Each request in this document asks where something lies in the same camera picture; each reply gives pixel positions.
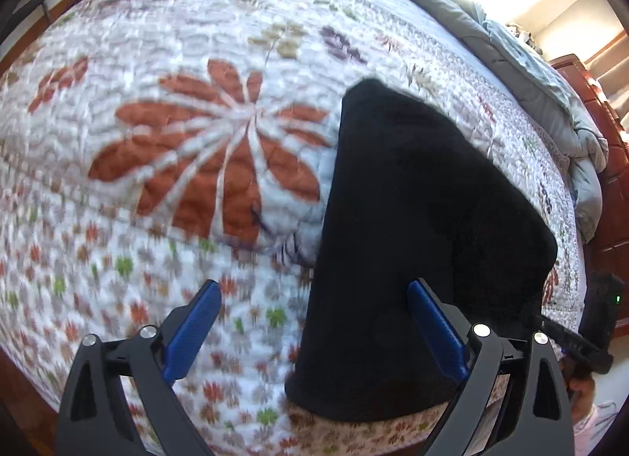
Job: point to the floral quilted bedspread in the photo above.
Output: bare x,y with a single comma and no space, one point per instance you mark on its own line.
147,190

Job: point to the black office chair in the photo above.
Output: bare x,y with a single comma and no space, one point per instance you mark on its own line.
34,9

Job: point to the grey comforter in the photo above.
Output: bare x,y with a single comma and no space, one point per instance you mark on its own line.
491,28

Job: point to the person's right hand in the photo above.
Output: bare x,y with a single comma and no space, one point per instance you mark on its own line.
582,394

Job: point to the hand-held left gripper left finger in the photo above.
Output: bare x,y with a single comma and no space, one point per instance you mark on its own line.
189,333

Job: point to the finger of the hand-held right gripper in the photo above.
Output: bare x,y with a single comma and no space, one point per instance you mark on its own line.
580,343

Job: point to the black pants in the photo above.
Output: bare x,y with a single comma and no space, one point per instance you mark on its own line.
393,240

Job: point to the wooden bed headboard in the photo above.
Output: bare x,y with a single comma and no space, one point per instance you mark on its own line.
609,107

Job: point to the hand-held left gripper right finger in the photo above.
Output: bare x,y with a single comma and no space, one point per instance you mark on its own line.
437,333

